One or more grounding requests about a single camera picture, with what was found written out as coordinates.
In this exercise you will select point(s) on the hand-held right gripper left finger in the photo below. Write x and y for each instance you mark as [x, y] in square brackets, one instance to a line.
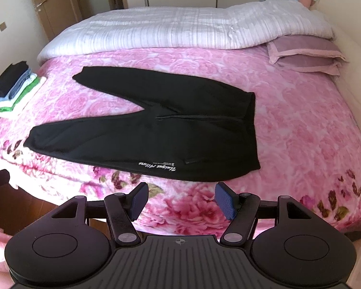
[139, 201]

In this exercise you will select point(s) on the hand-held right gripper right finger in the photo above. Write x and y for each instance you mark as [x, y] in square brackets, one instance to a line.
[225, 201]

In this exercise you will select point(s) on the black pants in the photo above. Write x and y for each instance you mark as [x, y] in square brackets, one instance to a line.
[180, 132]

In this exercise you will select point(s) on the stack of folded clothes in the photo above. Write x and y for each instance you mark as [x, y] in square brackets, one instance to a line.
[30, 94]

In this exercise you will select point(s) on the green folded garment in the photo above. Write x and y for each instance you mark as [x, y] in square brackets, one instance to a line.
[24, 94]

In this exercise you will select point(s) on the white folded garment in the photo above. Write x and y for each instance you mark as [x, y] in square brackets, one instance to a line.
[24, 86]

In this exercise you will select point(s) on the blue folded garment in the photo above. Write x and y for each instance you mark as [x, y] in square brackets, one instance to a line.
[19, 84]

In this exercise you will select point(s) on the pink floral blanket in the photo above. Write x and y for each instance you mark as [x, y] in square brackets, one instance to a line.
[294, 132]

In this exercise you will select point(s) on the black folded garment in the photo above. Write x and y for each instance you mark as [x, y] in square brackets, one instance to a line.
[9, 76]

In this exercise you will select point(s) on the thin pink pillow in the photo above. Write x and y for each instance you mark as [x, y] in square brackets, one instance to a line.
[316, 67]

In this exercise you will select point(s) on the large pink pillow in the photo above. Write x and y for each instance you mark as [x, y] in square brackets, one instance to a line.
[303, 48]

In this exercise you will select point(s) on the white striped quilt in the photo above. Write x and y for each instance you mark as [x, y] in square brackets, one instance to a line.
[174, 27]

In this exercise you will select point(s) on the wooden door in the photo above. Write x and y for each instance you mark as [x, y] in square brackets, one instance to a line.
[54, 3]

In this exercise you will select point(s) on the pink round object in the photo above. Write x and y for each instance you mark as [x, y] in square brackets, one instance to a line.
[305, 0]

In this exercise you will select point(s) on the wall switch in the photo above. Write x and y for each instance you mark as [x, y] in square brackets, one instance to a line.
[1, 26]

